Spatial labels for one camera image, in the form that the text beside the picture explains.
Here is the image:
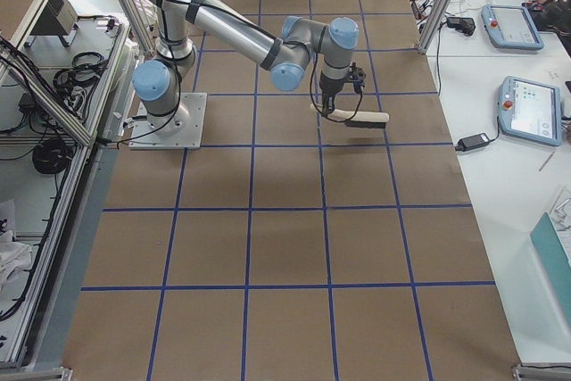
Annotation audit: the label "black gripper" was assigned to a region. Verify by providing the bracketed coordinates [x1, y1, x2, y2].
[319, 69, 348, 119]

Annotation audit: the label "beige hand brush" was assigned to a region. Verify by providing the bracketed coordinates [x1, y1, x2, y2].
[310, 104, 390, 128]

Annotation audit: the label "small black power brick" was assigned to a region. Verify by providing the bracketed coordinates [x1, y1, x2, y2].
[455, 132, 492, 152]

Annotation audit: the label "blue teach pendant far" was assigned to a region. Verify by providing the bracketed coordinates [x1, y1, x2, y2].
[481, 4, 544, 51]

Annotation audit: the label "blue teach pendant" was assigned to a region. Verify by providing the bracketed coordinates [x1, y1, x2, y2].
[497, 76, 563, 147]
[481, 4, 544, 51]

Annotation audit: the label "blue teach pendant near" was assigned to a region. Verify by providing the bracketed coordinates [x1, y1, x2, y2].
[497, 76, 563, 147]

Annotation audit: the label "white power strip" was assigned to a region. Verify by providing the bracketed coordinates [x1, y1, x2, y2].
[65, 87, 87, 111]

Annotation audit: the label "teal folder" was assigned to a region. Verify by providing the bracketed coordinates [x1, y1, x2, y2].
[530, 212, 570, 299]

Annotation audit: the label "grey electronics box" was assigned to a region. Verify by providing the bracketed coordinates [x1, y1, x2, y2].
[25, 0, 79, 47]

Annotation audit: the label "white crumpled cloth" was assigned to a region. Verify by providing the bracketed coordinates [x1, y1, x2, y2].
[0, 200, 32, 286]

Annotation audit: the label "coiled black cables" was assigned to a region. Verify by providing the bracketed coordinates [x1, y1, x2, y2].
[31, 137, 75, 176]

